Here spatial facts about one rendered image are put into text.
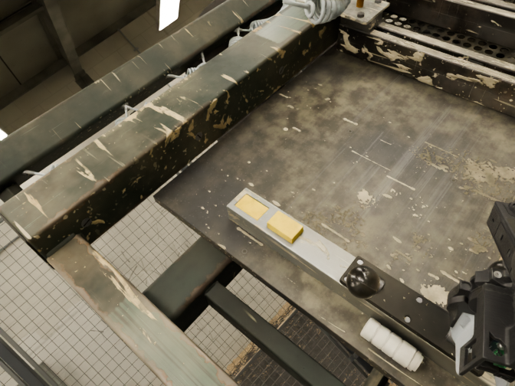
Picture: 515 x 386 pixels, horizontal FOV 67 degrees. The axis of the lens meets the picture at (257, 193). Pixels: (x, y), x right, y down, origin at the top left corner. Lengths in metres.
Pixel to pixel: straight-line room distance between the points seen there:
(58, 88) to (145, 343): 5.20
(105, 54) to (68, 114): 4.58
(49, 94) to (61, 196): 4.98
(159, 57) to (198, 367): 1.00
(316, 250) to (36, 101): 5.21
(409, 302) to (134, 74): 1.00
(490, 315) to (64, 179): 0.60
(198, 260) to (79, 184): 0.23
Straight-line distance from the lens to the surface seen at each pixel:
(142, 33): 5.93
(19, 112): 5.63
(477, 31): 1.16
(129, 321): 0.59
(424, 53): 0.94
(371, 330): 0.58
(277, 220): 0.62
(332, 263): 0.60
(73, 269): 0.66
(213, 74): 0.82
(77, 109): 1.22
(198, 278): 0.68
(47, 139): 1.19
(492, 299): 0.37
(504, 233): 0.40
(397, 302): 0.58
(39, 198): 0.70
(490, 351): 0.35
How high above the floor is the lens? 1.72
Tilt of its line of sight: 4 degrees down
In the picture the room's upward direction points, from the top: 42 degrees counter-clockwise
